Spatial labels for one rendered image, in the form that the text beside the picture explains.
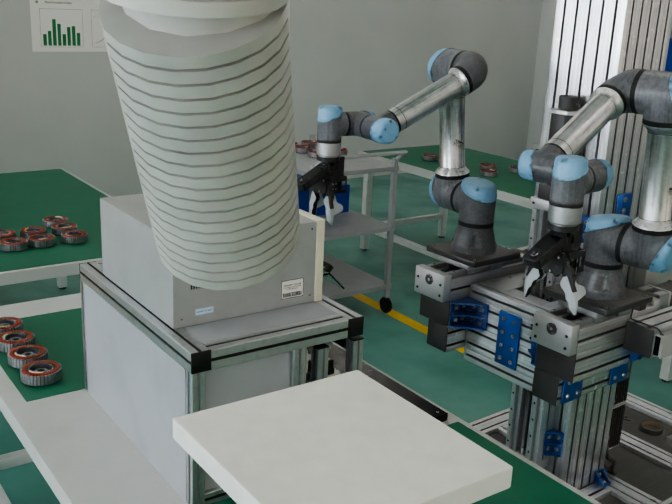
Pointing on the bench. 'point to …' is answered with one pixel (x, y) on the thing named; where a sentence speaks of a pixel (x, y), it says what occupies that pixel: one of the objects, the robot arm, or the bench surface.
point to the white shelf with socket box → (338, 448)
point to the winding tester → (131, 272)
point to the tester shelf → (231, 327)
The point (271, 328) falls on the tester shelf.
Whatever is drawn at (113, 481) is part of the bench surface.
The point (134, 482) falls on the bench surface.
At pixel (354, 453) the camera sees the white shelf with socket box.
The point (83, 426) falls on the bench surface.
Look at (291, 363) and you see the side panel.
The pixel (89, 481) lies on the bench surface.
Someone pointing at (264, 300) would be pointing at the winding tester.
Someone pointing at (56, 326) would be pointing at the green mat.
